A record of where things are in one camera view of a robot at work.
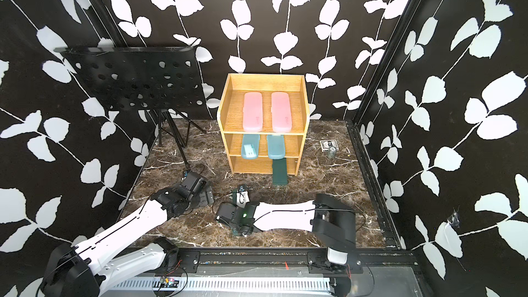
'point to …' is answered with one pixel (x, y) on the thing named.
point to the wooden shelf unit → (263, 117)
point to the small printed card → (325, 144)
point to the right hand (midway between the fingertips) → (237, 212)
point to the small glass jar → (332, 152)
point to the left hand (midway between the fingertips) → (205, 194)
